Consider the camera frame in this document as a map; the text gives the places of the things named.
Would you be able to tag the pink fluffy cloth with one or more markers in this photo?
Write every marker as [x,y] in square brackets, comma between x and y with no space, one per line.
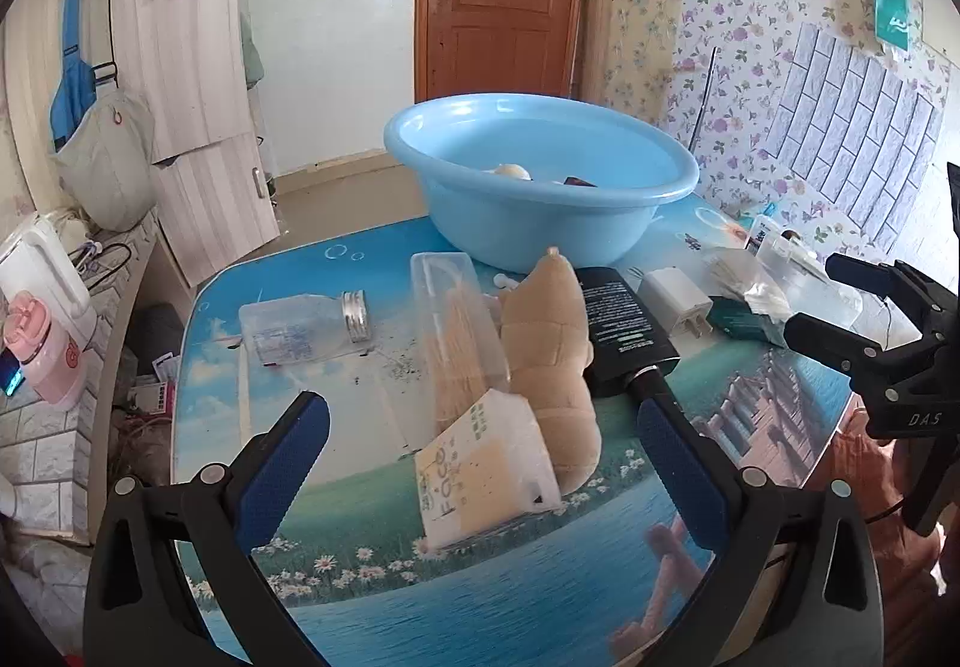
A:
[855,472]

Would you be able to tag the grey fabric bag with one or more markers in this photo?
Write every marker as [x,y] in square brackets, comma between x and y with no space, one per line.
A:
[105,172]

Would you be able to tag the dark teal box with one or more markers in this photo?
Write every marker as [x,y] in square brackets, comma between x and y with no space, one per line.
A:
[739,326]

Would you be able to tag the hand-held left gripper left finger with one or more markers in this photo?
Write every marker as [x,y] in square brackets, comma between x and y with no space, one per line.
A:
[289,464]

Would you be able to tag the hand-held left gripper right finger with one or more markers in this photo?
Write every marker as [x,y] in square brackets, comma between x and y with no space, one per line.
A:
[675,464]

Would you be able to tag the cream round object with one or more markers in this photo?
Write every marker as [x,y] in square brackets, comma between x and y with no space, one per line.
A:
[511,171]

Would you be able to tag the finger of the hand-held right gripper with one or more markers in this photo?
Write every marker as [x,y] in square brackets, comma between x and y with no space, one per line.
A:
[825,335]
[855,269]

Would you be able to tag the clear box of floss picks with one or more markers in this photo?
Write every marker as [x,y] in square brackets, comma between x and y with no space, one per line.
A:
[817,296]

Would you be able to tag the clear box of wooden sticks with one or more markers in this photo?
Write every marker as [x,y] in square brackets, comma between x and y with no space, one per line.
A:
[457,337]

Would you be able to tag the yellow white tissue pack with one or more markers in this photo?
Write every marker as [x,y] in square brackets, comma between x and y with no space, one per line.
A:
[480,472]

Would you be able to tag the tan plush toy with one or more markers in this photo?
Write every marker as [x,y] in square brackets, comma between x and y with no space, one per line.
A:
[547,337]

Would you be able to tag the white charger plug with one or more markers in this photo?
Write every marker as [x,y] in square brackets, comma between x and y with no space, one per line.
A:
[671,296]

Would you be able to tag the red white packet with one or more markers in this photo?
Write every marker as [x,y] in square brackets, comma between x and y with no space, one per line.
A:
[156,398]

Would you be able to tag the white electric kettle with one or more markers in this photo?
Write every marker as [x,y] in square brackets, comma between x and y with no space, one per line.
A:
[45,277]

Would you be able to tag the yellow floral mattress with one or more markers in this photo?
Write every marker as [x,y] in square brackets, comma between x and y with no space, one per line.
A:
[645,15]

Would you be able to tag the small white blue box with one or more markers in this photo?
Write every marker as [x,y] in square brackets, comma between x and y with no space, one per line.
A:
[763,233]

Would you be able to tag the teal paper bag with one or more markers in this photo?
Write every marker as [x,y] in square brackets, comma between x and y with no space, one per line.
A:
[894,15]

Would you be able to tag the black cosmetic tube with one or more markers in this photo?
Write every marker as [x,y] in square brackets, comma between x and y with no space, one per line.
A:
[622,322]

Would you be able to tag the brick pattern counter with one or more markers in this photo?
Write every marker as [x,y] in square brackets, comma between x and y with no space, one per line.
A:
[45,457]

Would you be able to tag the light blue plastic basin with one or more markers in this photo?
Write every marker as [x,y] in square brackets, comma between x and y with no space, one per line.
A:
[487,217]

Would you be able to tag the small dark box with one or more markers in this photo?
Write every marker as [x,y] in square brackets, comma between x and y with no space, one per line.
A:
[579,182]

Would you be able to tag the rolled bamboo mat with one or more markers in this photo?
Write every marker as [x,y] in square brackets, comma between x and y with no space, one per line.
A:
[596,7]

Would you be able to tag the pink drinking bottle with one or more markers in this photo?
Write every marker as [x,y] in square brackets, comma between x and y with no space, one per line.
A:
[45,352]

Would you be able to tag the white wood-grain wardrobe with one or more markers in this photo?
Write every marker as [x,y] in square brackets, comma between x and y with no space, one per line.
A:
[187,37]

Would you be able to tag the clear plastic bottle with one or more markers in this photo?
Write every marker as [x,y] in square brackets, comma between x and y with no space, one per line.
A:
[300,329]

